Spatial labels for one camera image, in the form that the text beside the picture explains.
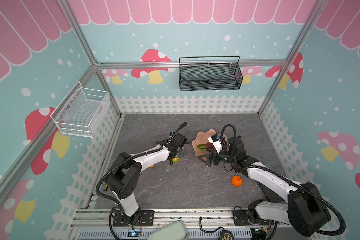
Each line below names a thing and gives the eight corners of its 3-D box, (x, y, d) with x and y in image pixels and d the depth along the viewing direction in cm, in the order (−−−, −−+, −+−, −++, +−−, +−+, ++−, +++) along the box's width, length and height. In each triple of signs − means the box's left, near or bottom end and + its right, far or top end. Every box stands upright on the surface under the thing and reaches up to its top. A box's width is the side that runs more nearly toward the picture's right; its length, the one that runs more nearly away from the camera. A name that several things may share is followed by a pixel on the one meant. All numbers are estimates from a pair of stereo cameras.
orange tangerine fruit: (232, 187, 86) (234, 184, 83) (230, 178, 89) (232, 175, 86) (241, 187, 86) (243, 184, 83) (239, 178, 89) (241, 175, 86)
